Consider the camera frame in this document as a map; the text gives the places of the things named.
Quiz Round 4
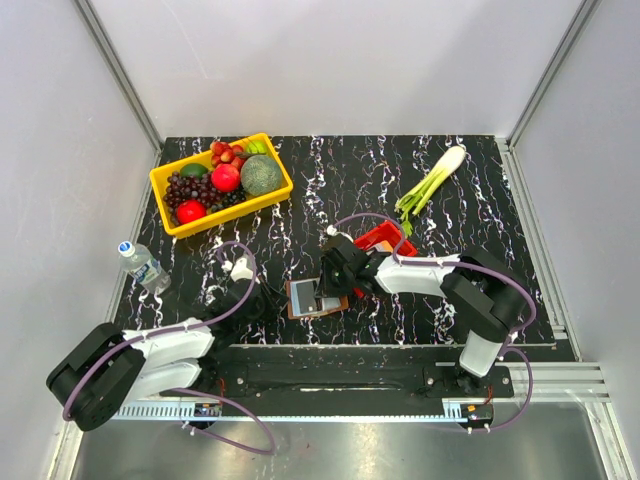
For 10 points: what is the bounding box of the light blue credit card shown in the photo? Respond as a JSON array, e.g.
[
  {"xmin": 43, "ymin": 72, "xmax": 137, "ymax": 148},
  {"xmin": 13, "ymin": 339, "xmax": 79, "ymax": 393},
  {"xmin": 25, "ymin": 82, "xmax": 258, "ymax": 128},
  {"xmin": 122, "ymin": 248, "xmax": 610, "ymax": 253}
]
[{"xmin": 290, "ymin": 279, "xmax": 318, "ymax": 316}]

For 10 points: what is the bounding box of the brown leather card holder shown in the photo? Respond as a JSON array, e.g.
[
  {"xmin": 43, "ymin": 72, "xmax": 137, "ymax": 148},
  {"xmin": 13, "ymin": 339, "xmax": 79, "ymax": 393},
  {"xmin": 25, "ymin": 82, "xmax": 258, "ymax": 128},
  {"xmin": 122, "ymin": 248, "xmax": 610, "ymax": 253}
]
[{"xmin": 286, "ymin": 277, "xmax": 349, "ymax": 320}]

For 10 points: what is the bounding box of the grey silver credit card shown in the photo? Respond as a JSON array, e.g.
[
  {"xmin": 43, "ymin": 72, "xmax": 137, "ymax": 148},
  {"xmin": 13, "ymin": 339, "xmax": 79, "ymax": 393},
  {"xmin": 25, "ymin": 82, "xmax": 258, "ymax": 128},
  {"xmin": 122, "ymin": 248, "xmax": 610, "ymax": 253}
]
[{"xmin": 316, "ymin": 298, "xmax": 342, "ymax": 313}]

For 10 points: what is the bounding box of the red plastic card box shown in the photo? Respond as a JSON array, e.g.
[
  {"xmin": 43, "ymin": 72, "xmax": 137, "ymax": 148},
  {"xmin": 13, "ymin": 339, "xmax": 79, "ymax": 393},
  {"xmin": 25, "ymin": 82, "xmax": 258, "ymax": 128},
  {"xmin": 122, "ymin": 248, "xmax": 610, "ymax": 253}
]
[{"xmin": 354, "ymin": 220, "xmax": 418, "ymax": 298}]

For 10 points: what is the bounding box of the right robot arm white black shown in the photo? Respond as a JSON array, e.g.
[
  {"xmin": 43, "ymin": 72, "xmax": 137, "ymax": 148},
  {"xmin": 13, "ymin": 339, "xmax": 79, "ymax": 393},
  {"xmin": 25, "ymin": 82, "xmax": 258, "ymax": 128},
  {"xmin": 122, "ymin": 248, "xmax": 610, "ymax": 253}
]
[{"xmin": 317, "ymin": 233, "xmax": 537, "ymax": 396}]

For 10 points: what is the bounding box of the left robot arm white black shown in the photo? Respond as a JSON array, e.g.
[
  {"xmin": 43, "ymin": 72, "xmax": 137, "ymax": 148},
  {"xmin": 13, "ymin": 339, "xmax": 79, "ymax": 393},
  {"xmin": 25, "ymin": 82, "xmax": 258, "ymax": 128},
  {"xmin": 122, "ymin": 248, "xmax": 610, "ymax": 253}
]
[{"xmin": 46, "ymin": 278, "xmax": 285, "ymax": 432}]

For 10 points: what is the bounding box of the green celery stalk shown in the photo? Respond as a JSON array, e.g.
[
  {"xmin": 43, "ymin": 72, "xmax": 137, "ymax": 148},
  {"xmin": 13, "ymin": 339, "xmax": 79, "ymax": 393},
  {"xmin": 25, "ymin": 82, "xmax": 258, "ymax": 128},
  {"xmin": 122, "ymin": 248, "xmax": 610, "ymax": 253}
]
[{"xmin": 395, "ymin": 146, "xmax": 466, "ymax": 237}]

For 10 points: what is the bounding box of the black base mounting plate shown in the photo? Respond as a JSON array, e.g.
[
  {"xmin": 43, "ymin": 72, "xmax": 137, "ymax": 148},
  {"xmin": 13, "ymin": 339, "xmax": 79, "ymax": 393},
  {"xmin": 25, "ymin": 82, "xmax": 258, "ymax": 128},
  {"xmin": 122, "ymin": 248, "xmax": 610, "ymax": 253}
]
[{"xmin": 193, "ymin": 362, "xmax": 514, "ymax": 399}]

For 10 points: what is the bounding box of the black marble pattern mat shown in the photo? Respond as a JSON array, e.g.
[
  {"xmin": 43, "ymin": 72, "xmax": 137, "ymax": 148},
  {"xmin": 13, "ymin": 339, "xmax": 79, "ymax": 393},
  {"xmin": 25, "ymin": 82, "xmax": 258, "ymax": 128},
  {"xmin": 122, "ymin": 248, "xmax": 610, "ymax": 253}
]
[{"xmin": 113, "ymin": 134, "xmax": 554, "ymax": 346}]

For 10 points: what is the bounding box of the red apple lower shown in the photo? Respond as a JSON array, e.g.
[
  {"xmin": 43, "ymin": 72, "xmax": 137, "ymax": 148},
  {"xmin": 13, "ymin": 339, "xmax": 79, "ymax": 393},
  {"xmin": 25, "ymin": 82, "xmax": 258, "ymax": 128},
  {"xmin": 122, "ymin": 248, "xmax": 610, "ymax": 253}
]
[{"xmin": 175, "ymin": 200, "xmax": 207, "ymax": 225}]

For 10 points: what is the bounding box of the red apple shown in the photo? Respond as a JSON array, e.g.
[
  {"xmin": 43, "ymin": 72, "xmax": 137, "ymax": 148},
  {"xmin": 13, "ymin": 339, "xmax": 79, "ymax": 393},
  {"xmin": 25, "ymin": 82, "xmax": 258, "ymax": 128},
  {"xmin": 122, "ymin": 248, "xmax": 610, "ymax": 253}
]
[
  {"xmin": 175, "ymin": 200, "xmax": 207, "ymax": 225},
  {"xmin": 211, "ymin": 164, "xmax": 241, "ymax": 193}
]

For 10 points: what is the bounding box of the green cantaloupe melon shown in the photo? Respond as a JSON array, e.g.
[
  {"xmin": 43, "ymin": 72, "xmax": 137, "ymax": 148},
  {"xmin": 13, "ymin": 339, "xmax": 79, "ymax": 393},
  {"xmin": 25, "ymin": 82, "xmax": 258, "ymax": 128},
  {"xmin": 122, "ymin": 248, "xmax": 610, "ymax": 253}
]
[{"xmin": 241, "ymin": 155, "xmax": 283, "ymax": 196}]

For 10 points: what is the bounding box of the red apple upper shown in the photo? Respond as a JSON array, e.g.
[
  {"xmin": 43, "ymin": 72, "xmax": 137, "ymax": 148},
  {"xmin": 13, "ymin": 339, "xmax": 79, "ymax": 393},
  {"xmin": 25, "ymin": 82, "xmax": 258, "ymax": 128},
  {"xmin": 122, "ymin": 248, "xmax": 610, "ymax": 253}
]
[{"xmin": 211, "ymin": 164, "xmax": 241, "ymax": 193}]

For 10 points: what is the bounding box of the clear plastic water bottle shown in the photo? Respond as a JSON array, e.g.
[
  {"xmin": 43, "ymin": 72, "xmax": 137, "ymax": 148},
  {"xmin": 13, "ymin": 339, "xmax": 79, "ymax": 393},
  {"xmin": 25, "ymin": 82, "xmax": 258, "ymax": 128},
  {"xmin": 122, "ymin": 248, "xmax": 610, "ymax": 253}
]
[{"xmin": 118, "ymin": 241, "xmax": 171, "ymax": 295}]

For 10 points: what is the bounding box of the dark purple grape bunch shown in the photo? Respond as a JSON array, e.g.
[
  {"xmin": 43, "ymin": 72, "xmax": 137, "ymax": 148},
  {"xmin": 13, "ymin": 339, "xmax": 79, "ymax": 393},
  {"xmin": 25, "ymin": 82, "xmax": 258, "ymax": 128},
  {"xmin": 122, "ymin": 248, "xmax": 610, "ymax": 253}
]
[{"xmin": 162, "ymin": 172, "xmax": 247, "ymax": 226}]

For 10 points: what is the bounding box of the dark green avocado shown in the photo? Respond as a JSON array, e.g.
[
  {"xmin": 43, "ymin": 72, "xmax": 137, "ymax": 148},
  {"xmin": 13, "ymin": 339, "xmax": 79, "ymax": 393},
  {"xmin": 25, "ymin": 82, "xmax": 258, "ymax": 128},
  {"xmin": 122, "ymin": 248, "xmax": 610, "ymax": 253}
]
[{"xmin": 180, "ymin": 163, "xmax": 209, "ymax": 178}]

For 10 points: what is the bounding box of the red lychee cluster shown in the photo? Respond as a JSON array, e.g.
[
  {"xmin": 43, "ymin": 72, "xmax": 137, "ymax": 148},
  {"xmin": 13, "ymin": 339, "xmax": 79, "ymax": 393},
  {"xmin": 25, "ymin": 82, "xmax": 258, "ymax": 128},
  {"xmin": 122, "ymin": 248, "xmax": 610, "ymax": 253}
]
[{"xmin": 210, "ymin": 141, "xmax": 245, "ymax": 170}]

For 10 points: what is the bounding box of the yellow plastic fruit tray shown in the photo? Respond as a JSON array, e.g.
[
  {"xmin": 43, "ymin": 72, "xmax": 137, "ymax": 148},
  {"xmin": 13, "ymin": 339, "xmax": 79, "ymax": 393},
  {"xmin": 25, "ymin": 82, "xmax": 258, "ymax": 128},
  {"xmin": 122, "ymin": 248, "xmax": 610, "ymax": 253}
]
[{"xmin": 149, "ymin": 133, "xmax": 293, "ymax": 239}]

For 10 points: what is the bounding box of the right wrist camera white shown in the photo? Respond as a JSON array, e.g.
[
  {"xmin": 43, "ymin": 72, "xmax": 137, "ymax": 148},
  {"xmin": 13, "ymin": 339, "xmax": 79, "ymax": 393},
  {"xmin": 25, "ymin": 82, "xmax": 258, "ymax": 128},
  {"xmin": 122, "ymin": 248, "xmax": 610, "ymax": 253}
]
[{"xmin": 326, "ymin": 225, "xmax": 353, "ymax": 241}]

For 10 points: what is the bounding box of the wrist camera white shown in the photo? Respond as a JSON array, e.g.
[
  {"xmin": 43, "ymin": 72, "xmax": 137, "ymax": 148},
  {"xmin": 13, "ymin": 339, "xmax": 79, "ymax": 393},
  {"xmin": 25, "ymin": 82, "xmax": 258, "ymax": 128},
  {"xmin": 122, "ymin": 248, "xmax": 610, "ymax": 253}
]
[
  {"xmin": 222, "ymin": 255, "xmax": 258, "ymax": 282},
  {"xmin": 326, "ymin": 225, "xmax": 353, "ymax": 241}
]

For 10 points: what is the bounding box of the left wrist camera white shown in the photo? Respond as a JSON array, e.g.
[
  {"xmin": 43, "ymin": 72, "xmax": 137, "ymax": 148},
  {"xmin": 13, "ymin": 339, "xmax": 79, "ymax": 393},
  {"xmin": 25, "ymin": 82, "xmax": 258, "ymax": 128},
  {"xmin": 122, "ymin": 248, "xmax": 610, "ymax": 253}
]
[{"xmin": 222, "ymin": 255, "xmax": 258, "ymax": 282}]

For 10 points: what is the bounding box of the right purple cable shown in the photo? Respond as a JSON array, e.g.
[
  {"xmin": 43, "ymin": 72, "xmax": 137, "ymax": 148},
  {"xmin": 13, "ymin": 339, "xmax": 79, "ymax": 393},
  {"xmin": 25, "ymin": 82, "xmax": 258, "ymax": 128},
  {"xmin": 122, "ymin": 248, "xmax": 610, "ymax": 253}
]
[{"xmin": 327, "ymin": 213, "xmax": 539, "ymax": 434}]

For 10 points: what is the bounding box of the purple cable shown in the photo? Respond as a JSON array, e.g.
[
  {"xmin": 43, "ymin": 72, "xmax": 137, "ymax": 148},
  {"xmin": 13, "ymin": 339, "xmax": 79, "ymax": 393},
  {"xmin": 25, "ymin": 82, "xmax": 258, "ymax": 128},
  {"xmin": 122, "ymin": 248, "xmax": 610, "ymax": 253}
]
[
  {"xmin": 62, "ymin": 240, "xmax": 278, "ymax": 455},
  {"xmin": 327, "ymin": 213, "xmax": 539, "ymax": 434}
]

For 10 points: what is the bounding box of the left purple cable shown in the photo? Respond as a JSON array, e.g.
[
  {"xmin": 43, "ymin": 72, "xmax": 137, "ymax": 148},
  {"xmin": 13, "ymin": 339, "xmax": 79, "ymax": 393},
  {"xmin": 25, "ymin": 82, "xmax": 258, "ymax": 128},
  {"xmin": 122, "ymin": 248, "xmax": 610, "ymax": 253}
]
[{"xmin": 62, "ymin": 240, "xmax": 278, "ymax": 455}]

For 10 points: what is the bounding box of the aluminium frame rail front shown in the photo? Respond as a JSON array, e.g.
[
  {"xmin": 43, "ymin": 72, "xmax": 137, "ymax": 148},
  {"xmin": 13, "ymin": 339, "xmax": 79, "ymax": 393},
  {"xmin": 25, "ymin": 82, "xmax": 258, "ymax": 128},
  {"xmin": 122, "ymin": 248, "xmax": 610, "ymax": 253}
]
[{"xmin": 67, "ymin": 360, "xmax": 612, "ymax": 402}]

